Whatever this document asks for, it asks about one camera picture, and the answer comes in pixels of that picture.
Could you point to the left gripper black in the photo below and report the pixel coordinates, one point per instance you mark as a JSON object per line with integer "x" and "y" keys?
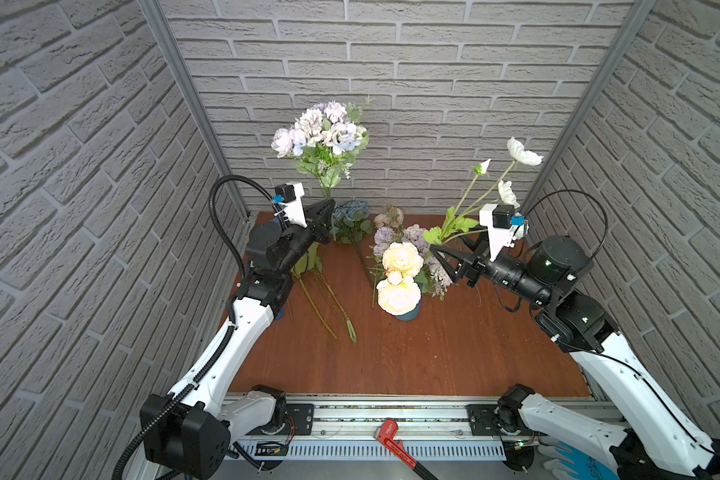
{"x": 319, "y": 220}

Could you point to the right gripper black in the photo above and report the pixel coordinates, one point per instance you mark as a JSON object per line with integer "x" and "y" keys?
{"x": 483, "y": 268}

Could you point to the dusty blue hydrangea flower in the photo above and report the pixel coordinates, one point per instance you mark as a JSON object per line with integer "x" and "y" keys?
{"x": 351, "y": 223}

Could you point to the white poppy flower stem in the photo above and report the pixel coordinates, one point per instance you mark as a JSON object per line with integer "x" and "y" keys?
{"x": 458, "y": 220}

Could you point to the lilac white flower bouquet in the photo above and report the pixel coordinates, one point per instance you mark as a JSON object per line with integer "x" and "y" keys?
{"x": 324, "y": 141}

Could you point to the peach rose flower stem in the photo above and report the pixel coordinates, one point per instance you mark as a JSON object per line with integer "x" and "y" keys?
{"x": 398, "y": 292}

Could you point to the blue ceramic vase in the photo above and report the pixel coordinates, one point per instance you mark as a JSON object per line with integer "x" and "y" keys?
{"x": 412, "y": 314}

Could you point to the pink white hydrangea bouquet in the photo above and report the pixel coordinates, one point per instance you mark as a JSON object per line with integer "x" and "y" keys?
{"x": 432, "y": 279}

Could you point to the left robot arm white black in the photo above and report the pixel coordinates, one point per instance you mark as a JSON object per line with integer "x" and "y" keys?
{"x": 228, "y": 342}

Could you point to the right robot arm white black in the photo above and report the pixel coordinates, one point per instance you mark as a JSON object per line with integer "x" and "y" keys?
{"x": 659, "y": 441}

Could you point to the small pink rose stem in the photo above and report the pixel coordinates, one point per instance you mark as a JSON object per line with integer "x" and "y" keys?
{"x": 392, "y": 217}

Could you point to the red pipe wrench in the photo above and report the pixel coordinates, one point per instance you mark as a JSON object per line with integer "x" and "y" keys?
{"x": 385, "y": 435}

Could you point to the blue work glove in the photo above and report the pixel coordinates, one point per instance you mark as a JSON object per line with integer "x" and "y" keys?
{"x": 573, "y": 464}

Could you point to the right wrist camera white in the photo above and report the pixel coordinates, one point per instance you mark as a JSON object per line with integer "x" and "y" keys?
{"x": 503, "y": 226}

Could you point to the aluminium mounting rail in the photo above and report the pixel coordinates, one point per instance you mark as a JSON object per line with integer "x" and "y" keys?
{"x": 346, "y": 431}

